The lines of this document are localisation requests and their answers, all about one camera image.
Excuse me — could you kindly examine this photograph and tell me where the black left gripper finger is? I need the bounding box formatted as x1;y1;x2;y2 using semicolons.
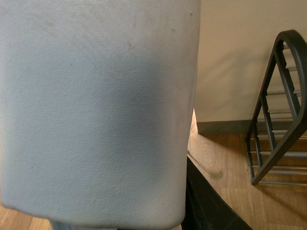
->
184;153;251;230

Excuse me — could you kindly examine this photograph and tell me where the black metal shoe rack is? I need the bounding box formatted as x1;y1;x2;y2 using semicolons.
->
245;30;307;186

